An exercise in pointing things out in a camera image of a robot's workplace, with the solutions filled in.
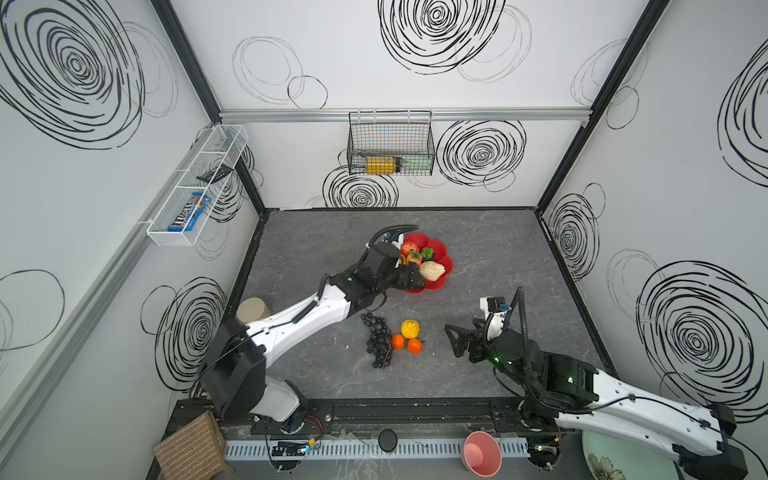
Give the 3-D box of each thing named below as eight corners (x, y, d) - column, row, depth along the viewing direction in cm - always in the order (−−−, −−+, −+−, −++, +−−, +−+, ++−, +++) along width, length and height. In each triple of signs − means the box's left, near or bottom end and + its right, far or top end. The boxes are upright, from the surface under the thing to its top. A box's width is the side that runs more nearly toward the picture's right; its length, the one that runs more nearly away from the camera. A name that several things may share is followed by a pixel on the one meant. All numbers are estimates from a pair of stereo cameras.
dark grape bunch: (372, 371, 82) (371, 366, 78) (361, 321, 91) (359, 314, 88) (397, 364, 83) (398, 359, 79) (384, 315, 93) (384, 308, 89)
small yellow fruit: (401, 340, 88) (402, 334, 84) (401, 325, 91) (401, 319, 87) (419, 340, 88) (421, 334, 84) (418, 325, 91) (420, 319, 87)
